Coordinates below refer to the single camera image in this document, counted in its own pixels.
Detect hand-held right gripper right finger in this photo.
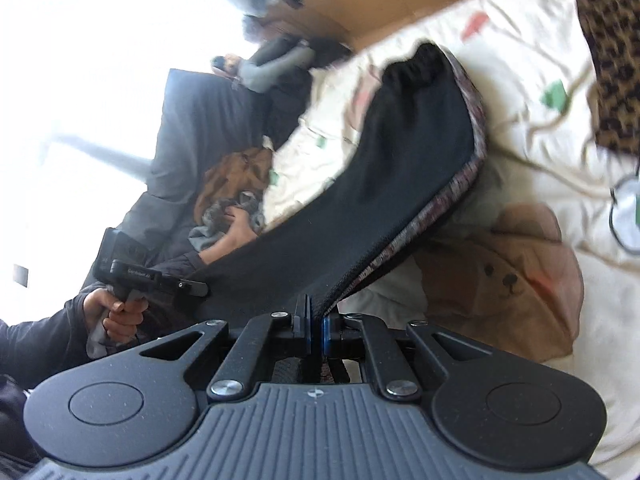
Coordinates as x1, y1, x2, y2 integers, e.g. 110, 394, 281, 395
322, 314, 496, 401

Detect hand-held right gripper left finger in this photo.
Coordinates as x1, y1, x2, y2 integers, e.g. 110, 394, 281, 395
141, 295, 313, 402

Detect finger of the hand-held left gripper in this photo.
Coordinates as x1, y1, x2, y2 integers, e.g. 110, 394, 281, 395
165, 279, 208, 298

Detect black shorts with bear-print trim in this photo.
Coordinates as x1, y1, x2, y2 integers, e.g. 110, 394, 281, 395
200, 42, 488, 381

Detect person's left forearm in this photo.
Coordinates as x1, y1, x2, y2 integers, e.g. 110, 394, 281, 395
0, 285, 108, 391

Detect pile of black clothes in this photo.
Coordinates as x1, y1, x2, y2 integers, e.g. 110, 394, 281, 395
265, 67, 313, 148

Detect person's left hand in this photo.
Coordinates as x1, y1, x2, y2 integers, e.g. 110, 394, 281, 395
82, 285, 150, 346

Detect grey knit garment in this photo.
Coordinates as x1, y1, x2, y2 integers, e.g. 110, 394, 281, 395
189, 191, 266, 253

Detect brown garment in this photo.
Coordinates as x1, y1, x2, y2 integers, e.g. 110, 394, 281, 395
194, 146, 275, 221

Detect dark grey pillow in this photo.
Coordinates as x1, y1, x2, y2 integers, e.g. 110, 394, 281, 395
112, 67, 281, 261

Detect small brown bear plush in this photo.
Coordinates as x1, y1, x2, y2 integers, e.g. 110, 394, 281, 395
210, 54, 243, 81

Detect grey neck pillow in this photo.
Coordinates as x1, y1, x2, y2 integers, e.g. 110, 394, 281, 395
237, 35, 316, 93

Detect small black garment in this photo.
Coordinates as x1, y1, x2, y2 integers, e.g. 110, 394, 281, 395
307, 37, 353, 73

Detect cream bear-print bedsheet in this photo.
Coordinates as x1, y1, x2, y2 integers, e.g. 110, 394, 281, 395
260, 0, 640, 480

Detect leopard print garment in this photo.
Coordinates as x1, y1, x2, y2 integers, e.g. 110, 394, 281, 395
562, 0, 640, 153

